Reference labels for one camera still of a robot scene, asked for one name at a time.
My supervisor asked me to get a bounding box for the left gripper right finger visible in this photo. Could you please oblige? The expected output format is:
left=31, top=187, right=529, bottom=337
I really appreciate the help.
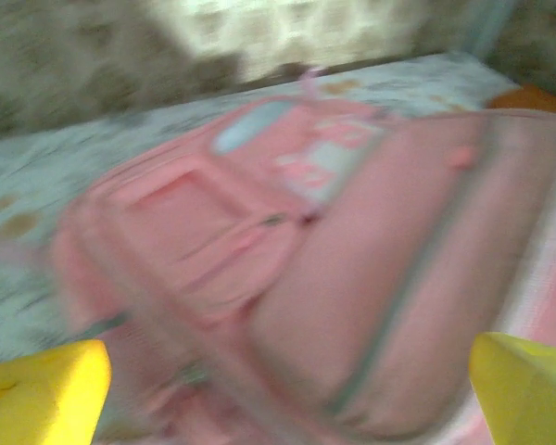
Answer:
left=470, top=330, right=556, bottom=445

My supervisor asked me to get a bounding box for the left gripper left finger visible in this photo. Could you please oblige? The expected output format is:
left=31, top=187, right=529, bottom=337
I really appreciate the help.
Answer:
left=0, top=337, right=112, bottom=445

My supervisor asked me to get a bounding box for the pink school backpack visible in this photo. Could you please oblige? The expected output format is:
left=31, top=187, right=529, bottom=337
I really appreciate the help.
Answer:
left=45, top=64, right=556, bottom=445

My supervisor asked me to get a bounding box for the gold wire rack wooden base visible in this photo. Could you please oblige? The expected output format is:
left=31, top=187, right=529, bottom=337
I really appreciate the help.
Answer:
left=485, top=82, right=556, bottom=116

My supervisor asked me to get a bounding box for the aluminium frame post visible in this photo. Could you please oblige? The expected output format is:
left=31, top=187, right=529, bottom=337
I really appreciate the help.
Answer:
left=462, top=0, right=512, bottom=57

